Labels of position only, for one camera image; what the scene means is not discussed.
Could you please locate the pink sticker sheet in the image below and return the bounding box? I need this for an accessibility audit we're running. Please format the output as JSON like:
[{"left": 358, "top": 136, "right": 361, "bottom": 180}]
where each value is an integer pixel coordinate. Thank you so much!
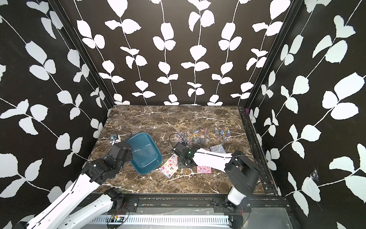
[{"left": 197, "top": 164, "right": 212, "bottom": 174}]

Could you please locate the teal plastic storage box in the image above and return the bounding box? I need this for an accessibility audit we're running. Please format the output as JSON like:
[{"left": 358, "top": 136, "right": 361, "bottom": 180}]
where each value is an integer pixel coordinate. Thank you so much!
[{"left": 127, "top": 133, "right": 163, "bottom": 175}]

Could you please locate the blue holographic sticker sheet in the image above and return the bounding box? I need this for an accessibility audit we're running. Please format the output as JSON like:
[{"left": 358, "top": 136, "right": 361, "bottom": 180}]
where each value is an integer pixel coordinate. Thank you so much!
[{"left": 210, "top": 144, "right": 226, "bottom": 154}]

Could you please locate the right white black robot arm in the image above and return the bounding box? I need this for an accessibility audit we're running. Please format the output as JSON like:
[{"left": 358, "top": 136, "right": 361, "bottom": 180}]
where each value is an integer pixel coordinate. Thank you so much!
[{"left": 173, "top": 143, "right": 260, "bottom": 212}]

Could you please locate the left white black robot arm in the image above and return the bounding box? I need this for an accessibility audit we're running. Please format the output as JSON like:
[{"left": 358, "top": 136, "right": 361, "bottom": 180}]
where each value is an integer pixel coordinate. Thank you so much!
[{"left": 15, "top": 142, "right": 132, "bottom": 229}]

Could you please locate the small circuit board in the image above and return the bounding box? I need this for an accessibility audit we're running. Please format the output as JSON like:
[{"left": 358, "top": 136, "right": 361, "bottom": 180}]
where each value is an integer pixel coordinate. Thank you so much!
[{"left": 107, "top": 215, "right": 126, "bottom": 225}]

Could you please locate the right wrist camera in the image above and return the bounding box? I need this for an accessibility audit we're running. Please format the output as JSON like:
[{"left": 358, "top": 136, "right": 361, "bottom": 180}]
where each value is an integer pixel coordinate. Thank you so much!
[{"left": 173, "top": 143, "right": 187, "bottom": 157}]

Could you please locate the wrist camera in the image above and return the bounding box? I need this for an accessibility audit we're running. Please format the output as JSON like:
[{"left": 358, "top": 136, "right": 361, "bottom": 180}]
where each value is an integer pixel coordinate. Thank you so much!
[
  {"left": 173, "top": 143, "right": 187, "bottom": 157},
  {"left": 110, "top": 134, "right": 121, "bottom": 146}
]

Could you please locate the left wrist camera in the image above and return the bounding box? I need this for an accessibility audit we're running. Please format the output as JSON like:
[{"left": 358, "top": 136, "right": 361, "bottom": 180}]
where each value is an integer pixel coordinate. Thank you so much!
[{"left": 110, "top": 134, "right": 121, "bottom": 146}]

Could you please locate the black front mounting rail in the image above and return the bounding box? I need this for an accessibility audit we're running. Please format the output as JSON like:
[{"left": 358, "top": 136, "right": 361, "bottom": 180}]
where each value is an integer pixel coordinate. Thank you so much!
[{"left": 82, "top": 193, "right": 292, "bottom": 214}]

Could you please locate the white perforated cable duct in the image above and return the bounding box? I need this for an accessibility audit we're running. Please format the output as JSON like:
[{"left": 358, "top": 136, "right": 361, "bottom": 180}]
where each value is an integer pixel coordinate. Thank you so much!
[{"left": 88, "top": 214, "right": 232, "bottom": 227}]

